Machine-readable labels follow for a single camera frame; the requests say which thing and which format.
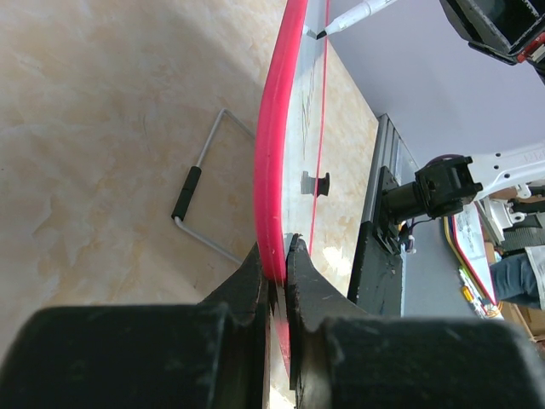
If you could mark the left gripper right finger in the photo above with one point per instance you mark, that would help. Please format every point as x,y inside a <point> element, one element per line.
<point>342,357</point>

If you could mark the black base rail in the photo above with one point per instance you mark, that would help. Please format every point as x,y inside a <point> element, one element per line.
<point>376,283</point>

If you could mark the pink framed whiteboard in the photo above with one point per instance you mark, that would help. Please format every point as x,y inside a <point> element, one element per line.
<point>277,170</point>

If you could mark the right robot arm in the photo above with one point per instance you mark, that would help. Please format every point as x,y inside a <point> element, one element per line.
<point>447,184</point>

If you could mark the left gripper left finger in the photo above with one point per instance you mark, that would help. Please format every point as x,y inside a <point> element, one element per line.
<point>115,356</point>

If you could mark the white marker pen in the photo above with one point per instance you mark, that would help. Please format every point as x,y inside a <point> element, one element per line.
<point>354,15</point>

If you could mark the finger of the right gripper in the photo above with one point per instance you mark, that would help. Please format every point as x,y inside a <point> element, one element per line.
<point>511,31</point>

